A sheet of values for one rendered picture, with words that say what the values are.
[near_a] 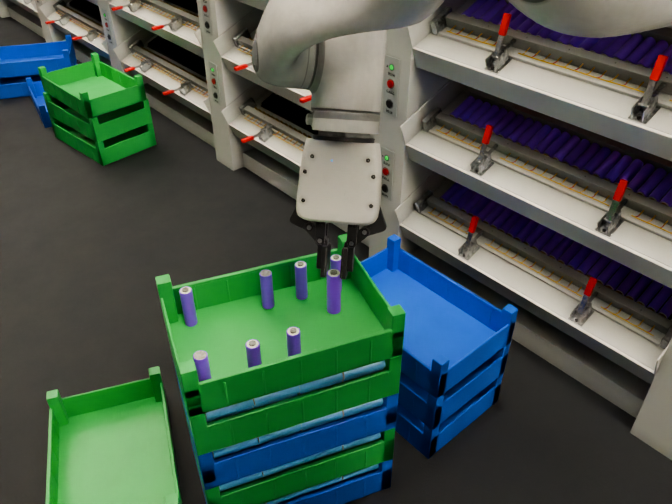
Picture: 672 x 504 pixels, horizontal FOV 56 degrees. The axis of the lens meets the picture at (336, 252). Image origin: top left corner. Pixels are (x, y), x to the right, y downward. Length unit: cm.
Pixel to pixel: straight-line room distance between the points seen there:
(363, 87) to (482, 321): 59
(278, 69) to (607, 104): 56
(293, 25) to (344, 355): 43
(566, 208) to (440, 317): 30
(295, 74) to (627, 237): 64
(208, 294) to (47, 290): 74
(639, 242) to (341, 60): 61
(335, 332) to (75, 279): 88
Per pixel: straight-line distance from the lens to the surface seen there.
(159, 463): 121
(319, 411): 92
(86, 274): 166
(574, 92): 110
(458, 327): 119
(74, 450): 128
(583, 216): 117
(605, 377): 134
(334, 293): 81
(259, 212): 178
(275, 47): 69
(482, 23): 124
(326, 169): 76
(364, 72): 75
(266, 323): 95
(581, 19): 34
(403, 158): 136
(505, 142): 127
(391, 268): 129
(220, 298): 98
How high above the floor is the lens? 97
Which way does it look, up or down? 37 degrees down
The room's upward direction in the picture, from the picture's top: straight up
